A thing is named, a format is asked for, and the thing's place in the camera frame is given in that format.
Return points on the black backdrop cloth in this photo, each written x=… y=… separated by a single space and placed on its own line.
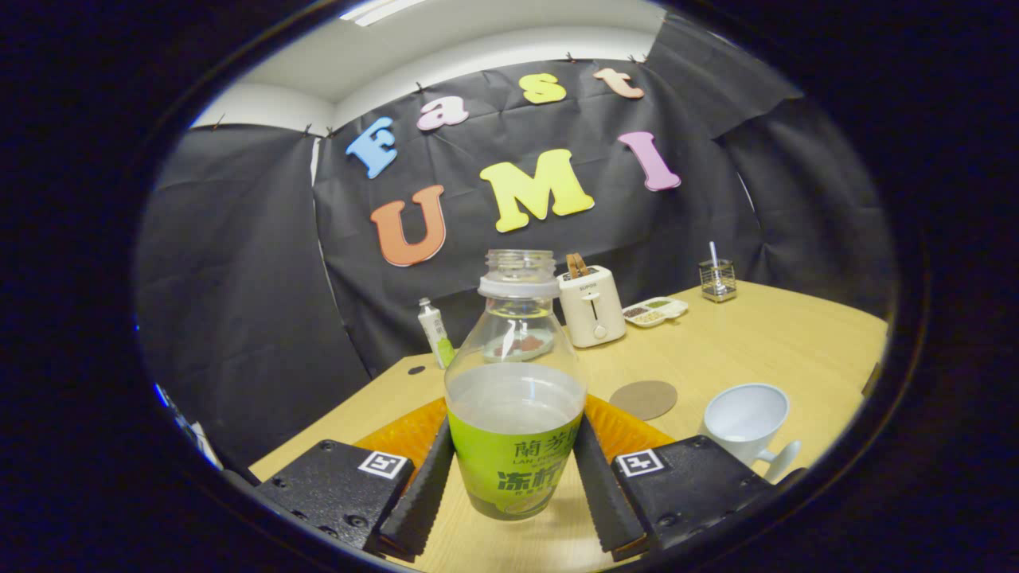
x=263 y=318

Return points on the white cup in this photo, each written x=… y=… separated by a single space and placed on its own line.
x=744 y=414

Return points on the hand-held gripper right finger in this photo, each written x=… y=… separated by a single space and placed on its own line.
x=601 y=493

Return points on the white divided snack tray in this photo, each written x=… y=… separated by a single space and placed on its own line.
x=654 y=312

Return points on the white straw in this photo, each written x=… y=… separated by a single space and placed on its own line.
x=714 y=253

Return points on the slim white green bottle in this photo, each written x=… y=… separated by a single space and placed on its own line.
x=436 y=334

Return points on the long ceiling light panel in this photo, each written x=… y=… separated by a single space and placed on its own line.
x=382 y=11

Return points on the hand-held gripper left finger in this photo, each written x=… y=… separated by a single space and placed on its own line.
x=422 y=493

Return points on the pale green plate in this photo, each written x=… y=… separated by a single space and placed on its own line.
x=517 y=354

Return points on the round brown coaster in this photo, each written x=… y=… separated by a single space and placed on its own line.
x=643 y=399

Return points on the toast slices in toaster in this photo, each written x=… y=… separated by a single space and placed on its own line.
x=578 y=265

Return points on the cream toaster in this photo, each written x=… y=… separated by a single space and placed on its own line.
x=593 y=310

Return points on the clear juice bottle green label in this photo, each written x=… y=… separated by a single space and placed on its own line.
x=513 y=446

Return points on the wooden table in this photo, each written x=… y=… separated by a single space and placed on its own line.
x=716 y=350

